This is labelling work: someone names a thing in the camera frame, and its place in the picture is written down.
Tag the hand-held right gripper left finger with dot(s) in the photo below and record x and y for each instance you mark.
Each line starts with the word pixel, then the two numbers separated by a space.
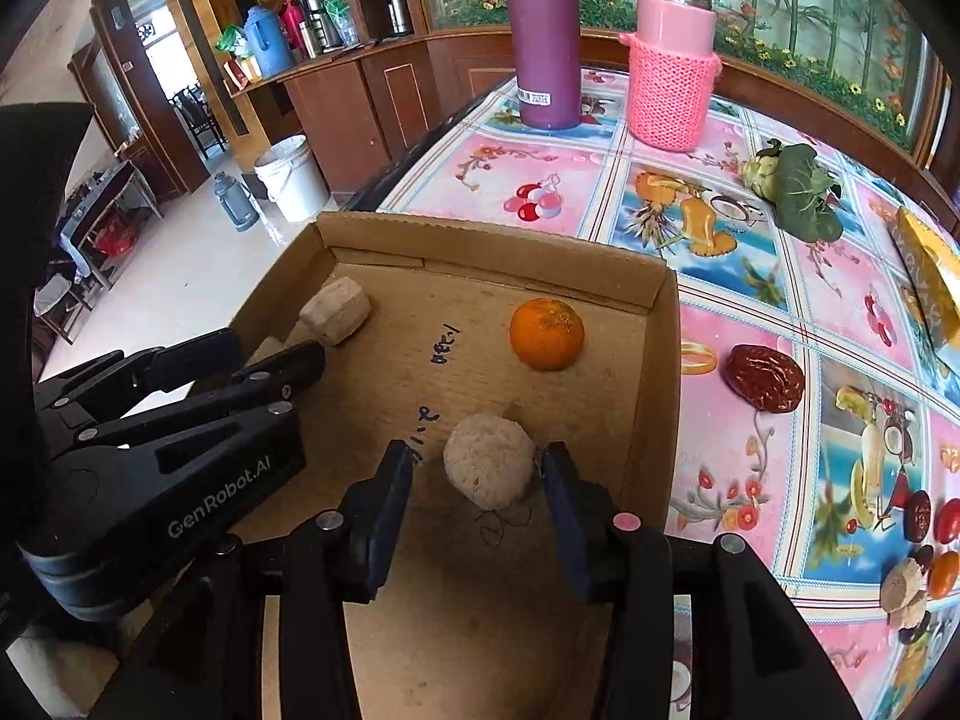
pixel 388 517

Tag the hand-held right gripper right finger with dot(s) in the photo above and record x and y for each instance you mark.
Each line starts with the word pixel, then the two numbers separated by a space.
pixel 568 532

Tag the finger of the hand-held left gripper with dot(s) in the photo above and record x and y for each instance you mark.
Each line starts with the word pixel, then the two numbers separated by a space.
pixel 255 382
pixel 172 364

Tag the round beige cake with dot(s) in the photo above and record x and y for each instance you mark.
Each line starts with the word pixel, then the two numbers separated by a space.
pixel 334 311
pixel 900 583
pixel 487 461
pixel 907 617

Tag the brown cardboard box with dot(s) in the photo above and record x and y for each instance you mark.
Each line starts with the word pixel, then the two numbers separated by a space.
pixel 450 300

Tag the dark purple plum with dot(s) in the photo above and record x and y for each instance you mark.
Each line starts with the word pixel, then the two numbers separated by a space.
pixel 922 555

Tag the small orange mandarin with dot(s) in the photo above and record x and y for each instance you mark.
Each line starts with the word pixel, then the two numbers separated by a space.
pixel 943 576
pixel 547 334

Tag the small red fruit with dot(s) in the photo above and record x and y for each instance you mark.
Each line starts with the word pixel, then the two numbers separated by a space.
pixel 948 521

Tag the red bags under desk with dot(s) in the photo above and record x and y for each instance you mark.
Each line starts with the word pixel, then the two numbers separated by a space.
pixel 112 238

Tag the grey thermos jug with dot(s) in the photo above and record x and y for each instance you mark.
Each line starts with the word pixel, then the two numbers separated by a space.
pixel 234 202

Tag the dark wooden desk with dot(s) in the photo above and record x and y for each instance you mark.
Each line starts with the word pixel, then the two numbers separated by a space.
pixel 105 202

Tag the white plastic bucket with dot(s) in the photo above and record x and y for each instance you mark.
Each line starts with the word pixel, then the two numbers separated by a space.
pixel 292 180

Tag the dark dining chairs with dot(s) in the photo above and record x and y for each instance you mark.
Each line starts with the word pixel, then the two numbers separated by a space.
pixel 199 120

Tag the green plastic bag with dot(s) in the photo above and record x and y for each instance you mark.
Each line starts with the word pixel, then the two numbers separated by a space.
pixel 232 39

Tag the blue thermos jug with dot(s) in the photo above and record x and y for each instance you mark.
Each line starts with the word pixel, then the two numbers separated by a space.
pixel 268 41

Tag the dark brown chestnut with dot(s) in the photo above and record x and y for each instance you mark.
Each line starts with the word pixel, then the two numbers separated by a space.
pixel 913 634

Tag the red thermos jug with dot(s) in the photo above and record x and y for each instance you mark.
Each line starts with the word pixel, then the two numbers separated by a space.
pixel 291 21

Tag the black and steel kettle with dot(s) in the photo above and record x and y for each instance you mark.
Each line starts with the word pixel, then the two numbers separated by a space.
pixel 316 15

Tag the cup with green leaves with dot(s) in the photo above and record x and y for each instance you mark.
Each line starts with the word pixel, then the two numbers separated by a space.
pixel 342 19

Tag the black steel thermos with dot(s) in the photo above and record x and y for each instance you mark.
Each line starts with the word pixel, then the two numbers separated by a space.
pixel 394 0

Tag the green leafy vegetable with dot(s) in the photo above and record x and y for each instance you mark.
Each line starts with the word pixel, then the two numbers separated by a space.
pixel 802 187

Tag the yellow cardboard box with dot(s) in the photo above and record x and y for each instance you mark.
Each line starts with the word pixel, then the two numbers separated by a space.
pixel 930 277

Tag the purple thermos bottle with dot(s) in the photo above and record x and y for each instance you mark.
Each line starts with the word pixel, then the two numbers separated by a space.
pixel 544 37

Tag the pink bottle with knit sleeve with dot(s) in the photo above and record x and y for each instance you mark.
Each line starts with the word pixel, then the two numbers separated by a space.
pixel 671 75

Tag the decorative flower glass panel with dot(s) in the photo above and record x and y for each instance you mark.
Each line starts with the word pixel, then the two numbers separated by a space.
pixel 795 7

